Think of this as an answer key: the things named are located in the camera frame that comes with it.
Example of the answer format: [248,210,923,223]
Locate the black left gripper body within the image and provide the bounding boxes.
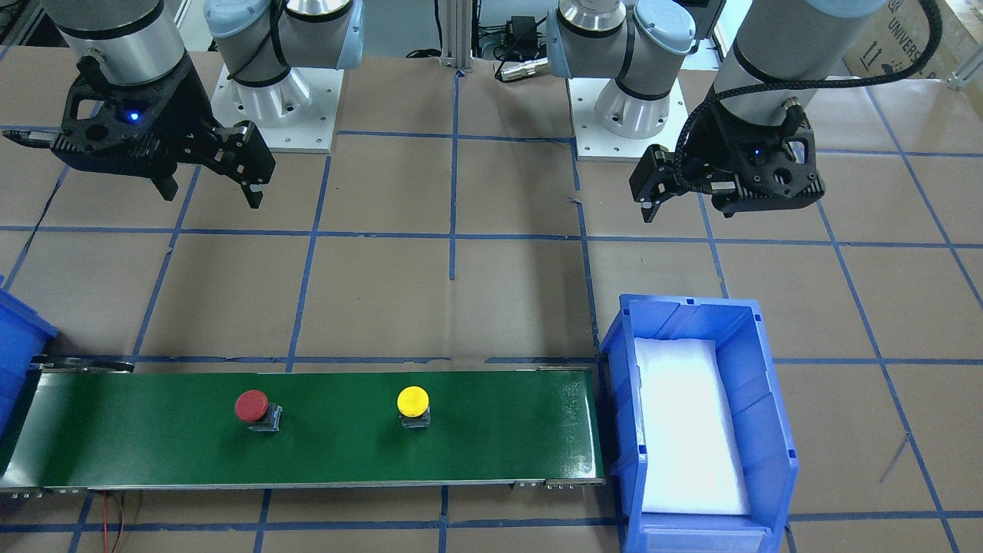
[680,99,826,217]

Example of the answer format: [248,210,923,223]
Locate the red wires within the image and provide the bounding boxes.
[101,492,145,553]

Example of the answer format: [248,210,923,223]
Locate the cardboard box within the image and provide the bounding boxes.
[843,0,983,85]

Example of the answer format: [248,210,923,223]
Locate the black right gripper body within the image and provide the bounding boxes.
[51,55,223,182]

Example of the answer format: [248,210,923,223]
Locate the white foam pad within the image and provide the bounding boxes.
[634,337,750,515]

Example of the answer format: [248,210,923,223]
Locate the black power adapter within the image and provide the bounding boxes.
[505,15,538,49]

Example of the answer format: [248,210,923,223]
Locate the green conveyor belt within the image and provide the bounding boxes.
[2,368,605,492]

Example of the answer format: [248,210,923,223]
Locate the aluminium frame post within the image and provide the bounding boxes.
[438,1,477,74]

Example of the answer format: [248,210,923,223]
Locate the silver cable connector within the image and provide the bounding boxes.
[495,58,550,83]

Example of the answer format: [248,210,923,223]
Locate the yellow push button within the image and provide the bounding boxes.
[396,386,431,429]

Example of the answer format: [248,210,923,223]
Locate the red push button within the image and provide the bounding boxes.
[233,389,283,433]

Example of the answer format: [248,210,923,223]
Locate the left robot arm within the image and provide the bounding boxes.
[545,1,944,223]

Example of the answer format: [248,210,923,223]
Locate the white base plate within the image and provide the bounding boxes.
[568,78,688,162]
[211,67,346,154]

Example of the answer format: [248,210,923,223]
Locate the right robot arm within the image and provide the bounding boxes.
[5,1,364,209]

